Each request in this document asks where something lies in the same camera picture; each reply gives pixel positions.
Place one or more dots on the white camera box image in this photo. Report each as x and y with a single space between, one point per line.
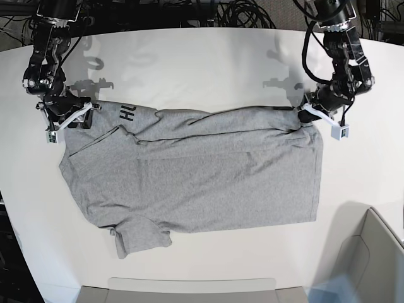
339 132
53 136

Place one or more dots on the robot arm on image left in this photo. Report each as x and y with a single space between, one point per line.
44 76

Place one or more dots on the grey bin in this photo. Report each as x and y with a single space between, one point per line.
373 261
138 290

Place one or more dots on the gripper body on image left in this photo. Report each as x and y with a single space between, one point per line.
58 108

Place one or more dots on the grey bin at right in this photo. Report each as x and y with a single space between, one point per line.
373 261

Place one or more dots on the white camera box image left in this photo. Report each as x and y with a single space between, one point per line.
53 136

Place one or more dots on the grey bin at bottom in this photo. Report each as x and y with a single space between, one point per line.
138 290

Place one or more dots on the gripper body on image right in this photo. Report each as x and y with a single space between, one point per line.
325 102

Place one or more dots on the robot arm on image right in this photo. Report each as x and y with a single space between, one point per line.
352 74

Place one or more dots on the blue translucent object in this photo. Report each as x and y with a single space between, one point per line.
338 289

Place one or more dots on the white camera box image right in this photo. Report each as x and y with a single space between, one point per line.
339 132

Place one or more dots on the grey T-shirt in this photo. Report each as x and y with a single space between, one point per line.
143 173

